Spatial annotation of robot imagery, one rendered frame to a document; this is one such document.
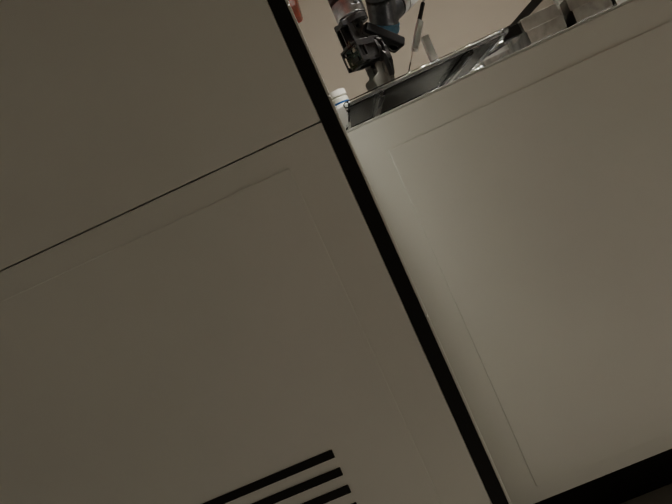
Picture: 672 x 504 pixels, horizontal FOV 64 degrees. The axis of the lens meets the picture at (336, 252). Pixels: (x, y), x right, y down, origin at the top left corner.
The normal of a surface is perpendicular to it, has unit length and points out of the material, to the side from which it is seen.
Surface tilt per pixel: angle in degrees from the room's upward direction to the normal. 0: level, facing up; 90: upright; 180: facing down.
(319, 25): 90
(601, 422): 90
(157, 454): 90
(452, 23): 90
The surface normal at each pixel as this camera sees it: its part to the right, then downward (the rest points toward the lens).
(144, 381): -0.04, 0.09
